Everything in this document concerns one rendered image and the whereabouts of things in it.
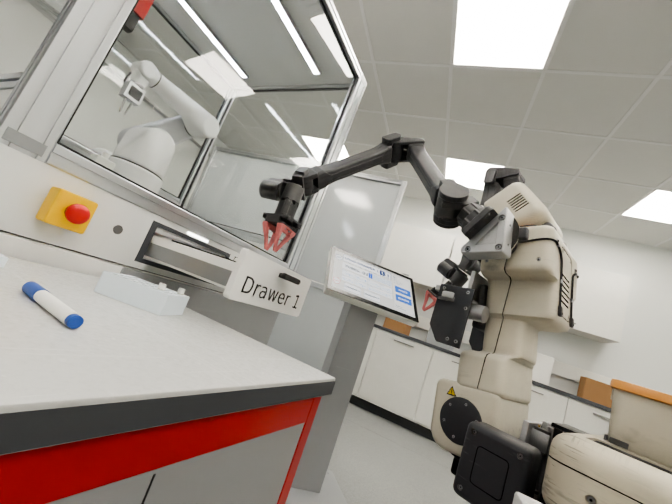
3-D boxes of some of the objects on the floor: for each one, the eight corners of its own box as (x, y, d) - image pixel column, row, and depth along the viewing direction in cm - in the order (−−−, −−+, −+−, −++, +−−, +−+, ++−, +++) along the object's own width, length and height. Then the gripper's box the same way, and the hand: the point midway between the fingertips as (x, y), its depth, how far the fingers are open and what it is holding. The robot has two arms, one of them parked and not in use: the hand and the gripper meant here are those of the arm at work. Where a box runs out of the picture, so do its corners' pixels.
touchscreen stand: (362, 547, 133) (431, 311, 151) (258, 529, 122) (346, 278, 140) (330, 476, 181) (385, 304, 199) (253, 459, 170) (319, 278, 188)
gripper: (309, 209, 94) (290, 257, 90) (283, 206, 99) (264, 252, 95) (296, 197, 88) (276, 248, 84) (269, 194, 93) (249, 243, 90)
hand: (271, 247), depth 90 cm, fingers open, 3 cm apart
